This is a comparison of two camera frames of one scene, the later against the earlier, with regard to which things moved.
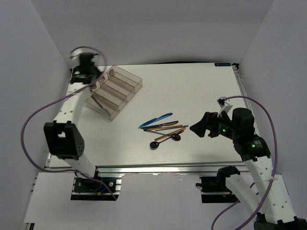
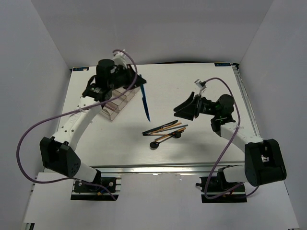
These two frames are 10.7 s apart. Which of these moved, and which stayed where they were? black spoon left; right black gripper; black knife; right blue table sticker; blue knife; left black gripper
Moved: black knife; left black gripper; right black gripper; blue knife
Stayed: black spoon left; right blue table sticker
